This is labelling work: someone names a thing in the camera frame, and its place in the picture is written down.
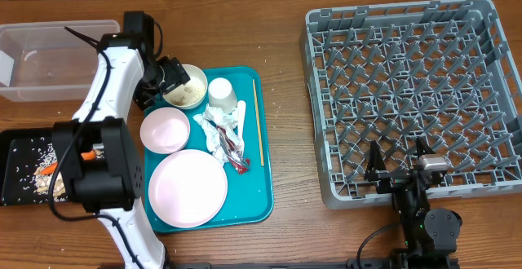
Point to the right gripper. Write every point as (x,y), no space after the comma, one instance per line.
(391,178)

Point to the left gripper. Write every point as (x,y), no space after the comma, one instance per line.
(174,72)

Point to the white bowl with crumbs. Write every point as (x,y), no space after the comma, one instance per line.
(189,95)

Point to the pink bowl with nuts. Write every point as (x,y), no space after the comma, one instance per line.
(165,130)

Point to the white napkin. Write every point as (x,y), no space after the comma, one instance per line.
(209,120)

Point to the large pink plate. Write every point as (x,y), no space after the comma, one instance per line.
(188,188)

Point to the orange carrot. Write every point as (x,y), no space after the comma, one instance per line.
(86,156)

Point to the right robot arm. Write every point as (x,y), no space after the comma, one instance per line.
(430,234)

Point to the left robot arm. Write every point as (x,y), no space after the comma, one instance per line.
(97,158)

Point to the grey dishwasher rack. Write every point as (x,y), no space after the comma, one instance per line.
(393,73)

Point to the black waste tray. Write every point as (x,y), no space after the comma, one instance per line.
(7,138)

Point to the white paper cup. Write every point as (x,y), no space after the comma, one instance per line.
(222,95)

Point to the white plastic fork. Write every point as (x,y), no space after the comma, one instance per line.
(241,108)

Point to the wooden chopstick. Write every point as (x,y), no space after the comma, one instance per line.
(256,108)

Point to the clear plastic bin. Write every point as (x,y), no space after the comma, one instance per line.
(43,62)

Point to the teal serving tray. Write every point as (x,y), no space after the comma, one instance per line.
(250,196)

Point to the spilled rice grains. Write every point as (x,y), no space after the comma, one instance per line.
(26,156)

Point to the pile of nuts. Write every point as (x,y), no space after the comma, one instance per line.
(49,185)

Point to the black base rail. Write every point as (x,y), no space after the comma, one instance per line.
(281,265)

